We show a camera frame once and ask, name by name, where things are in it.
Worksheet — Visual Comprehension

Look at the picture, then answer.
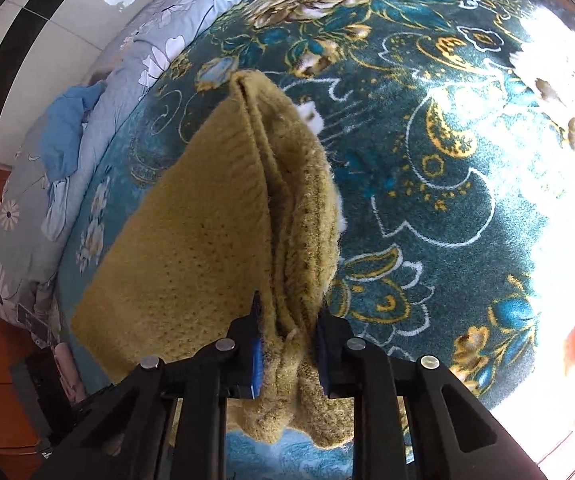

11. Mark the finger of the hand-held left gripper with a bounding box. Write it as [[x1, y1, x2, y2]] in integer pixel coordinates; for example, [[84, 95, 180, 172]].
[[16, 302, 52, 348]]

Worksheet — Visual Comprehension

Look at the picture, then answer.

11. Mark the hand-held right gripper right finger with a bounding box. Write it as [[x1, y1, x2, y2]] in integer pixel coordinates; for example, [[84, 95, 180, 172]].
[[316, 305, 548, 480]]

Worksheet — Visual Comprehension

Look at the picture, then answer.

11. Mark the yellow knit sweater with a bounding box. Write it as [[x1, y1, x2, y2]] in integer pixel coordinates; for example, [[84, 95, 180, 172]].
[[70, 69, 355, 451]]

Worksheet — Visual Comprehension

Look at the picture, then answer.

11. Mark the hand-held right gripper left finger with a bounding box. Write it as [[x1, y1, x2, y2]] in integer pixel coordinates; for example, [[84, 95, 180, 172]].
[[32, 290, 263, 480]]

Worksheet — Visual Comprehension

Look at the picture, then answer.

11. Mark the grey-blue daisy print quilt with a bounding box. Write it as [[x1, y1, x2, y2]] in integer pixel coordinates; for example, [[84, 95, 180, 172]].
[[0, 0, 318, 333]]

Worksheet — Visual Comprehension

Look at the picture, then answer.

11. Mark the person's left hand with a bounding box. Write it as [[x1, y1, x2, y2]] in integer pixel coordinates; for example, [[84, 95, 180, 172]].
[[54, 342, 87, 403]]

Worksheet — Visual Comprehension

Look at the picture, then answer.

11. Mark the glossy white and black wardrobe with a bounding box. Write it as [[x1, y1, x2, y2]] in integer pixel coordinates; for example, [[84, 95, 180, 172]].
[[0, 0, 178, 161]]

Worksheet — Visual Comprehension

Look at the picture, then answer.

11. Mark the teal floral blanket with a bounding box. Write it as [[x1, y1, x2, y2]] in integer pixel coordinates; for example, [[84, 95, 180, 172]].
[[55, 0, 575, 480]]

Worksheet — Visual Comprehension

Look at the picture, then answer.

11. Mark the white cloth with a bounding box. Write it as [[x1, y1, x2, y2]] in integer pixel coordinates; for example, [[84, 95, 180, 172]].
[[42, 177, 71, 242]]

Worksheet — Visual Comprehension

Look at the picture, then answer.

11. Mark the blue cloth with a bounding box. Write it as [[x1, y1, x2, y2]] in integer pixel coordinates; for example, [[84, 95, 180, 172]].
[[40, 80, 109, 182]]

